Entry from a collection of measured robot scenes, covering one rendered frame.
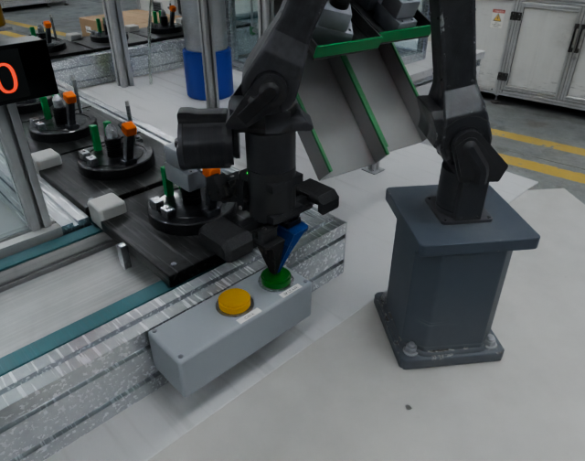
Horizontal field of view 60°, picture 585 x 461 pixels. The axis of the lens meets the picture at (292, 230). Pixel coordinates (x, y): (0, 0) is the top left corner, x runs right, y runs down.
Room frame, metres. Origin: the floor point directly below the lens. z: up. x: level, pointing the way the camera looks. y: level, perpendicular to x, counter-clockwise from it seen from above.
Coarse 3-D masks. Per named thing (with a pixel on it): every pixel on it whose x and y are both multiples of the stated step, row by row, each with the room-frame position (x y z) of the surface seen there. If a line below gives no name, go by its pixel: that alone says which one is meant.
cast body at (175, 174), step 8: (168, 144) 0.71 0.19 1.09; (176, 144) 0.69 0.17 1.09; (168, 152) 0.69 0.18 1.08; (168, 160) 0.70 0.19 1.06; (176, 160) 0.68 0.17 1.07; (168, 168) 0.70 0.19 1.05; (176, 168) 0.68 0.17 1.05; (168, 176) 0.70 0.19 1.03; (176, 176) 0.68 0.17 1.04; (184, 176) 0.67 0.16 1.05; (192, 176) 0.67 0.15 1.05; (200, 176) 0.68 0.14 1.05; (176, 184) 0.69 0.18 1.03; (184, 184) 0.67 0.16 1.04; (192, 184) 0.67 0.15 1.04; (200, 184) 0.68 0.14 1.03
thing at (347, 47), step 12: (276, 0) 0.88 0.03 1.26; (276, 12) 0.88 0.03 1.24; (360, 24) 0.90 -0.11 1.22; (360, 36) 0.88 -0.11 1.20; (372, 36) 0.87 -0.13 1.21; (312, 48) 0.79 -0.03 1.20; (324, 48) 0.79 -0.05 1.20; (336, 48) 0.81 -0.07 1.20; (348, 48) 0.82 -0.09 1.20; (360, 48) 0.84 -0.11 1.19; (372, 48) 0.86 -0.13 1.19
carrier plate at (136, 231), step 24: (144, 192) 0.77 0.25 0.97; (120, 216) 0.69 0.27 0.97; (144, 216) 0.69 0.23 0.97; (240, 216) 0.69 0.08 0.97; (120, 240) 0.63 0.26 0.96; (144, 240) 0.62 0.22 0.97; (168, 240) 0.62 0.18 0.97; (192, 240) 0.62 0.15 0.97; (144, 264) 0.58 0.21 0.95; (168, 264) 0.56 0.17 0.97; (192, 264) 0.56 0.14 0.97; (216, 264) 0.58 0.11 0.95
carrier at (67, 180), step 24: (96, 144) 0.90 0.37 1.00; (120, 144) 0.88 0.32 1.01; (144, 144) 0.94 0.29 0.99; (48, 168) 0.86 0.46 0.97; (72, 168) 0.86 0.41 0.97; (96, 168) 0.82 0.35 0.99; (120, 168) 0.82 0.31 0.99; (144, 168) 0.85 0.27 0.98; (72, 192) 0.77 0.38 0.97; (96, 192) 0.77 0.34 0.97; (120, 192) 0.77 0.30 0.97
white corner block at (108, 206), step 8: (96, 200) 0.70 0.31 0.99; (104, 200) 0.70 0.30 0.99; (112, 200) 0.70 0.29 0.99; (120, 200) 0.70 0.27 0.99; (96, 208) 0.68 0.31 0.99; (104, 208) 0.68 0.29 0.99; (112, 208) 0.69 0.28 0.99; (120, 208) 0.69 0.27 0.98; (96, 216) 0.68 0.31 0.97; (104, 216) 0.68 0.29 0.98; (112, 216) 0.68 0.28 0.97
